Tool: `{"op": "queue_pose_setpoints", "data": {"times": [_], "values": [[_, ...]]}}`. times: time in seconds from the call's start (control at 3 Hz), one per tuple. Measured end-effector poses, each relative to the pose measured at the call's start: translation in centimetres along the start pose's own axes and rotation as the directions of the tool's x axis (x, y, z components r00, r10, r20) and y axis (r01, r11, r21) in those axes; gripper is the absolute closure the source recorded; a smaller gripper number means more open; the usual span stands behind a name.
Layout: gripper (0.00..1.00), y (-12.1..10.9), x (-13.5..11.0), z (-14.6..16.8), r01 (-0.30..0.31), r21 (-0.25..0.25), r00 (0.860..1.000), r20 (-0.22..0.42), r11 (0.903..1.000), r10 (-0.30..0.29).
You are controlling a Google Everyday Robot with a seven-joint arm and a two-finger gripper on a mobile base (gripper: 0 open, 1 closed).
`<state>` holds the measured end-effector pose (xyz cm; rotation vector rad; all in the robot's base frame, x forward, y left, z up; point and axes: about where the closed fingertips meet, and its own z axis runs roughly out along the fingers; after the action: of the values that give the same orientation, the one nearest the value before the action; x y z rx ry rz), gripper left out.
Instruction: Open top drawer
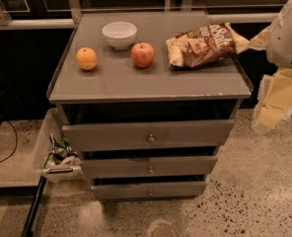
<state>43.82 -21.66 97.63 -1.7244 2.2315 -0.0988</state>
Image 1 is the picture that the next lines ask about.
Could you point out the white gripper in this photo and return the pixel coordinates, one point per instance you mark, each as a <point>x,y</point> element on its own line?
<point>285,39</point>

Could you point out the grey top drawer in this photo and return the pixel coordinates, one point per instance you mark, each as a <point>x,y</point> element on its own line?
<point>147,135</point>

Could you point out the grey drawer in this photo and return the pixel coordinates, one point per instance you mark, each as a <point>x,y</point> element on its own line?
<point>150,190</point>
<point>148,167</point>
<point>147,135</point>

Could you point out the grey drawer cabinet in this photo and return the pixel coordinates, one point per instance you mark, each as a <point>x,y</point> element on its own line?
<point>118,92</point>

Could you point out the grey bottom drawer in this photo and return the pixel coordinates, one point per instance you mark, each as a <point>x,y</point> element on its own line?
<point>150,190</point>

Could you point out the grey middle drawer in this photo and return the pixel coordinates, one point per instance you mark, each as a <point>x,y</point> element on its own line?
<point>148,167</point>

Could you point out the brown chip bag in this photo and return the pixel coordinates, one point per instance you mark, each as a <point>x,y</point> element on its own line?
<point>205,45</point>

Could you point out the red apple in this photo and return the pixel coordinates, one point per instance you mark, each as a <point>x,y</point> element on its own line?
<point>142,54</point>

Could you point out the white ceramic bowl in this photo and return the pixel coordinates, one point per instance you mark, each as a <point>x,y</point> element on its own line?
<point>120,35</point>

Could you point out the orange fruit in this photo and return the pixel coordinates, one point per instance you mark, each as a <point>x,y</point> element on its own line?
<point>86,58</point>

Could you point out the metal railing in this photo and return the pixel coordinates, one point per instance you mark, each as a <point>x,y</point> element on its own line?
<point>50,14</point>

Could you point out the clutter in bin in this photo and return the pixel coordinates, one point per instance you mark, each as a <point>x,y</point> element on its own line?
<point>62,158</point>

